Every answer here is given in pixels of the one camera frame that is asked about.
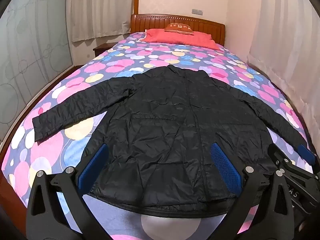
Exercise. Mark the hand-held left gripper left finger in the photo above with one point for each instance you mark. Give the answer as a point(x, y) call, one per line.
point(92, 165)

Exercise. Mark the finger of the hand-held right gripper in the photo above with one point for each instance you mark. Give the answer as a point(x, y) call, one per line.
point(277, 156)
point(307, 153)

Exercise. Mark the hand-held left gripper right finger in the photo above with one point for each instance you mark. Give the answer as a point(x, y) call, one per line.
point(225, 167)

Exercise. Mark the black puffer jacket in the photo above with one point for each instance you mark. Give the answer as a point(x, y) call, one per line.
point(162, 130)

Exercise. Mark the colourful dotted bedspread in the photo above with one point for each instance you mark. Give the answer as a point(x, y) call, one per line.
point(120, 62)

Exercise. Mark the cream curtain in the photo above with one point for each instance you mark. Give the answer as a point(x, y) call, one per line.
point(100, 7)
point(282, 42)

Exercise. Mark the wooden nightstand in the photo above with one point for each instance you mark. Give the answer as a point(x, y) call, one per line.
point(100, 50)

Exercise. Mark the red pillow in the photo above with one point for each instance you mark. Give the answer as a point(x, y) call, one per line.
point(180, 39)

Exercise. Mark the frosted glass sliding door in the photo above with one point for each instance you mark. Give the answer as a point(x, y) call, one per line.
point(32, 42)

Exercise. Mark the small orange cushion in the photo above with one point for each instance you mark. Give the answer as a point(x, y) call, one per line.
point(178, 27)

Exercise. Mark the wooden headboard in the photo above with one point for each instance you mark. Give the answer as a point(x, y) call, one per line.
point(150, 21)

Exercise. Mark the wooden bed side rail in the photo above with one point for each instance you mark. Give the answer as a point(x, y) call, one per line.
point(10, 197)

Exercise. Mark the wall outlet plate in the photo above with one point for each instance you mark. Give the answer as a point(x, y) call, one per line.
point(197, 11)

